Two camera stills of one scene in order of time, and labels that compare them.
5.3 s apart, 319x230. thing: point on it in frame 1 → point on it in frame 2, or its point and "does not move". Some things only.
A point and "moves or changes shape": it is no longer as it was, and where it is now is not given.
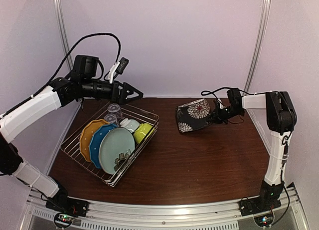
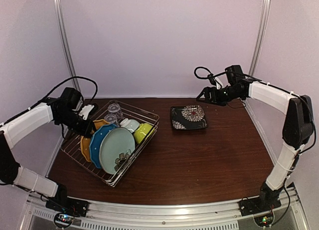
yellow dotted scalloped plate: [86, 134] does not move
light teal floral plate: [117, 146] does not move
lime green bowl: [144, 129] does not move
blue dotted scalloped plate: [98, 133] does not move
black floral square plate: [192, 115] moves or changes shape
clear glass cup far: [114, 108] does not move
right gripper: [217, 114] → [208, 90]
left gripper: [119, 98] → [85, 130]
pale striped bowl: [131, 124] does not move
